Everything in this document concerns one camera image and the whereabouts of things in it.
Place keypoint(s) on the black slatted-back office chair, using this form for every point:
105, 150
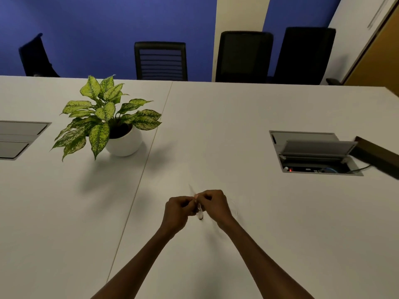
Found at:
161, 61

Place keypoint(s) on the black mesh-back office chair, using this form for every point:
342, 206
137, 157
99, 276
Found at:
243, 57

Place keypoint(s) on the person's left fingers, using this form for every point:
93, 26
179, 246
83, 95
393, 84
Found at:
188, 203

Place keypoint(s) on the person's right hand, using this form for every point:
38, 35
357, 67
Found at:
215, 208

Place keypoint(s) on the person's right forearm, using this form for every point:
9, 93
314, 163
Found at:
265, 261

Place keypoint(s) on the person's right fingers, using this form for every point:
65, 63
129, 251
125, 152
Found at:
203, 199

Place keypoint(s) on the person's left forearm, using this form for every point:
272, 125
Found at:
132, 266

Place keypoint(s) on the person's left hand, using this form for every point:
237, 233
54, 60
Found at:
175, 214

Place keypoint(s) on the green variegated leafy plant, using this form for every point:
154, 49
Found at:
99, 116

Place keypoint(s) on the white round plant pot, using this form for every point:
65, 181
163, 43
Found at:
124, 143

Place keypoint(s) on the brown wooden door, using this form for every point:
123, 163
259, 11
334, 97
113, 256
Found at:
375, 57

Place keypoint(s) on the dark brown flat box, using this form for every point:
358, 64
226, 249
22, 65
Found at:
378, 157

